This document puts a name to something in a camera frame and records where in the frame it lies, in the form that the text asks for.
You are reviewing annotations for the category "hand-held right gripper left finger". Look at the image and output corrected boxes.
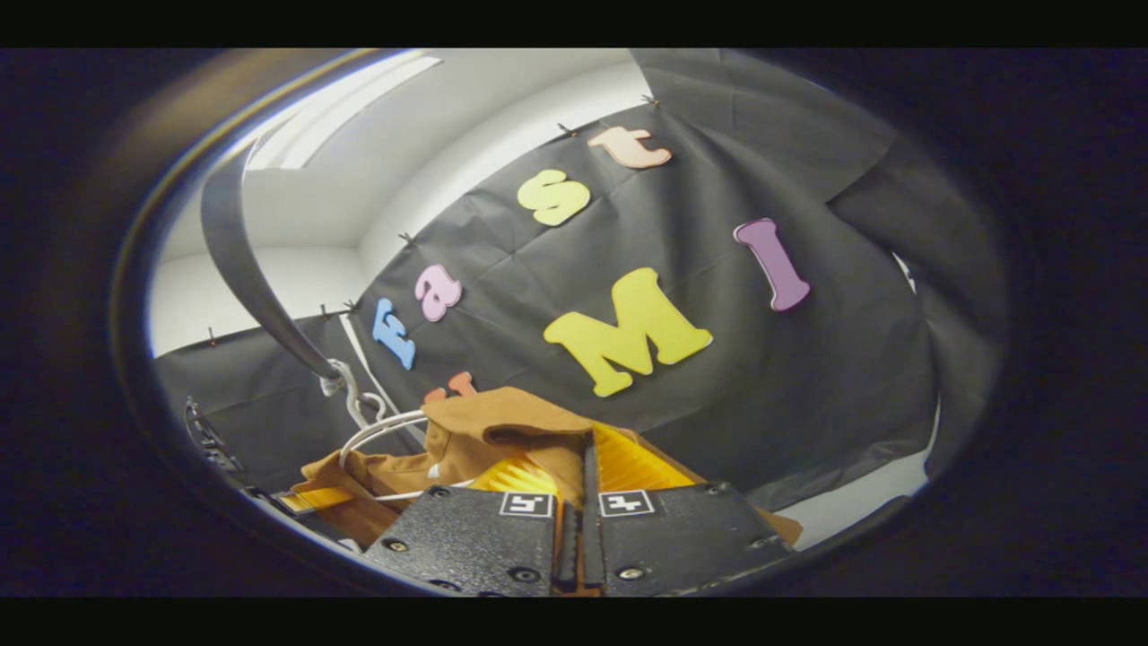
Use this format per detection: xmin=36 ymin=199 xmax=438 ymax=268
xmin=361 ymin=451 xmax=584 ymax=598

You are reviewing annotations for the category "white clothes hanger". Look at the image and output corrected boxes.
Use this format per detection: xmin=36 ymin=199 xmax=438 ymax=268
xmin=318 ymin=357 xmax=476 ymax=503

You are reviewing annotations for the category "brown shirt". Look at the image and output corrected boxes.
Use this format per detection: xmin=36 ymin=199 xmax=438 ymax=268
xmin=291 ymin=386 xmax=804 ymax=550

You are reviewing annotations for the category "black clothes rack rail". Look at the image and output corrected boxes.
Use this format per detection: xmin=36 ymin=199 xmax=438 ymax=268
xmin=199 ymin=148 xmax=346 ymax=382

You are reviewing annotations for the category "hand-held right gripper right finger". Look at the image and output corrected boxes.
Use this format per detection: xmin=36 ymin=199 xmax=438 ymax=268
xmin=583 ymin=422 xmax=797 ymax=598

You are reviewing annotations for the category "black backdrop cloth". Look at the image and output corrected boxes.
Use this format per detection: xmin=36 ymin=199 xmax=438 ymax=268
xmin=152 ymin=49 xmax=1010 ymax=512

